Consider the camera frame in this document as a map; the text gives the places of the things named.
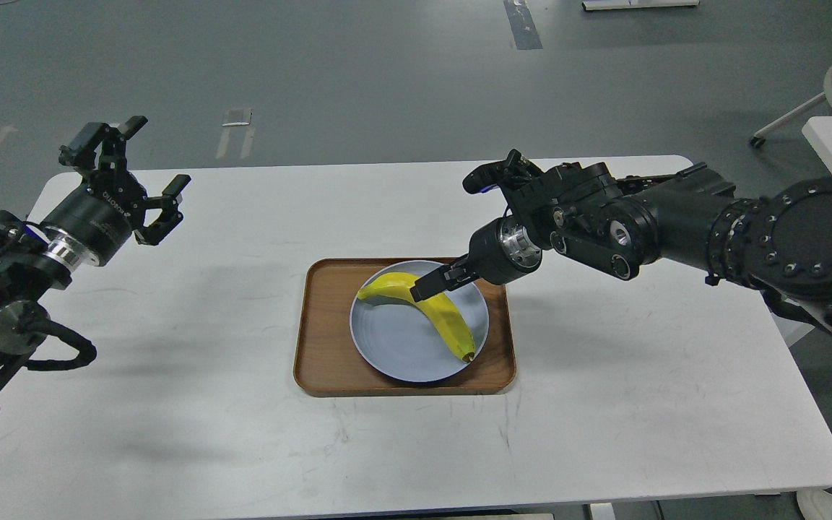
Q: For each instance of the light blue plate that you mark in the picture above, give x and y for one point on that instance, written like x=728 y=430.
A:
x=400 y=341

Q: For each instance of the yellow banana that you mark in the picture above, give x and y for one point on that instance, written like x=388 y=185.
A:
x=441 y=312

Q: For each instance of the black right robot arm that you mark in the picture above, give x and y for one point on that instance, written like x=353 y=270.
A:
x=780 y=246

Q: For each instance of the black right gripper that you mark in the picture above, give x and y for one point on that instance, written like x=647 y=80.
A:
x=499 y=252

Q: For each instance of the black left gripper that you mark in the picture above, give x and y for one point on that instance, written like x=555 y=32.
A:
x=110 y=205

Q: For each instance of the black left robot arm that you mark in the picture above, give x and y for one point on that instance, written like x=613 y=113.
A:
x=31 y=264

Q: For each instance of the white shoe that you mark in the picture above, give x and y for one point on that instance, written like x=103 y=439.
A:
x=814 y=504

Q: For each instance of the brown wooden tray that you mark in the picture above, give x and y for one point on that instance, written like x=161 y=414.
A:
x=328 y=364

